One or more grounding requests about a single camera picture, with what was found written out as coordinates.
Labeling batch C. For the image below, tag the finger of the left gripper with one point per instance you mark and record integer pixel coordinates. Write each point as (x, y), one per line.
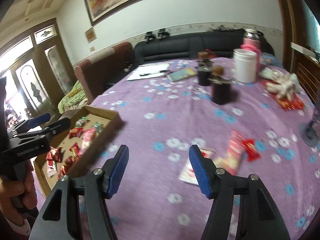
(41, 136)
(26, 125)

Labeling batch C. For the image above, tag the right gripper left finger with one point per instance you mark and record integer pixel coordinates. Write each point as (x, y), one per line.
(114, 169)

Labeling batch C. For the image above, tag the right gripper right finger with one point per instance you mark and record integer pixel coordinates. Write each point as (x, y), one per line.
(204, 170)

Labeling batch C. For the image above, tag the small red bar snack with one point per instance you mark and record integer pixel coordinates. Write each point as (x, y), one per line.
(75, 132)

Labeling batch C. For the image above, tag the brown red foil snack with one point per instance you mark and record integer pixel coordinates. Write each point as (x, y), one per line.
(55, 154)

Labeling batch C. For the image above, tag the pink marshmallow packet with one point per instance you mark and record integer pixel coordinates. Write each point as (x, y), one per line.
(88, 137)
(232, 159)

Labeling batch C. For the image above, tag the green clear nut packet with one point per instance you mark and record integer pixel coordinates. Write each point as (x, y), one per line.
(81, 122)

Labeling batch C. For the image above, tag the green twisted candy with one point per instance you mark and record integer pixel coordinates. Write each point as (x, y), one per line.
(98, 127)

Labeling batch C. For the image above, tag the small red candy packet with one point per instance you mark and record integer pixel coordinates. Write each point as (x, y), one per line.
(250, 148)

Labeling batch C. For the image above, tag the long red snack bar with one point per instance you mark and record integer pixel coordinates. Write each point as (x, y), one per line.
(75, 149)

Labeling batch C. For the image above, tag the dark red foil snack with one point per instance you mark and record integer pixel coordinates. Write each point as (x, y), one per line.
(65, 166)

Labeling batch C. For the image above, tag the cardboard tray box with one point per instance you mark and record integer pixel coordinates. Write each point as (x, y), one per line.
(108, 119)

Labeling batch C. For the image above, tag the green floral blanket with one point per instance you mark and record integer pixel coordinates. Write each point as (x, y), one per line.
(75, 99)

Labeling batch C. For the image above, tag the wooden glass door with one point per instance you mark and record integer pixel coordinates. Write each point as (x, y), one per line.
(42, 74)

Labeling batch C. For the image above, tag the purple floral tablecloth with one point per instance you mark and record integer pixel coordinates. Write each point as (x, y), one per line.
(163, 119)

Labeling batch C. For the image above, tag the maroon armchair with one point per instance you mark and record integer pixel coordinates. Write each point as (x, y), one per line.
(104, 68)

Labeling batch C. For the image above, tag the black cylinder with cork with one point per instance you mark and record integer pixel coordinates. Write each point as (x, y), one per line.
(221, 88)

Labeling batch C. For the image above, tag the worn notebook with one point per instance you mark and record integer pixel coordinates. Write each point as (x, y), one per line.
(181, 74)

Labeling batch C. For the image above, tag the white paper sheet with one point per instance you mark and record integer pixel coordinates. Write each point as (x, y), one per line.
(148, 68)

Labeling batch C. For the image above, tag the black pen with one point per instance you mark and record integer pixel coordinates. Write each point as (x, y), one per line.
(156, 74)

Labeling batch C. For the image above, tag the white plastic jar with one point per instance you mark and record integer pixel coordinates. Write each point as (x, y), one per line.
(245, 65)

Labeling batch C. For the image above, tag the red foil bag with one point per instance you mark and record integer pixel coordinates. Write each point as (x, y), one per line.
(287, 102)

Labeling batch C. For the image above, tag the grey phone stand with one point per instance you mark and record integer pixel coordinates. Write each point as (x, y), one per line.
(307, 131)

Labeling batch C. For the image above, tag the white work gloves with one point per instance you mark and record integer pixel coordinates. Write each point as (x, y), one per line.
(278, 77)

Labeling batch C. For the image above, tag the black leather sofa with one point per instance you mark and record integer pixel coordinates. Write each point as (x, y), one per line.
(187, 46)

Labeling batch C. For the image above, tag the black clamp on sofa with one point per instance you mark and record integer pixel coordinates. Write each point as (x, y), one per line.
(149, 36)
(162, 33)

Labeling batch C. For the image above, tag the pink thermos bottle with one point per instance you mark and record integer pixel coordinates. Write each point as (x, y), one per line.
(251, 41)

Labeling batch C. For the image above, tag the small wall plaque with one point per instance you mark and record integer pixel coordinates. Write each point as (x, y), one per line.
(90, 35)

